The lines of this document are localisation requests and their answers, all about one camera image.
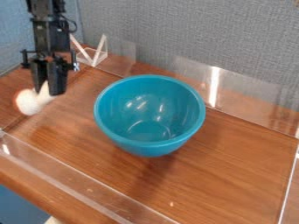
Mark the clear acrylic front barrier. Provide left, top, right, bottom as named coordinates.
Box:
left=0, top=129, right=181, bottom=224

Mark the clear acrylic corner bracket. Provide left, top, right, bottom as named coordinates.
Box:
left=70, top=35, right=108, bottom=67

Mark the clear acrylic back barrier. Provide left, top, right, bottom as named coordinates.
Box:
left=94, top=38, right=299, bottom=138

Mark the brown white plush mushroom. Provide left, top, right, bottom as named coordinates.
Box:
left=14, top=81, right=55, bottom=116

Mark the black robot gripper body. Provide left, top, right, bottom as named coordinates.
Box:
left=22, top=17, right=79, bottom=71

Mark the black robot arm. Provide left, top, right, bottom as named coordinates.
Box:
left=22, top=0, right=80, bottom=96

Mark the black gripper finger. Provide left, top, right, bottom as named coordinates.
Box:
left=31, top=59, right=48, bottom=92
left=47, top=60, right=68, bottom=96

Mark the blue plastic bowl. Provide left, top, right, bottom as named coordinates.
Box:
left=94, top=74, right=206, bottom=158

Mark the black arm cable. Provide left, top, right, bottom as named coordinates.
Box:
left=58, top=12, right=79, bottom=34

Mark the clear acrylic barrier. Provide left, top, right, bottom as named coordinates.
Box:
left=0, top=129, right=181, bottom=224
left=94, top=38, right=299, bottom=138

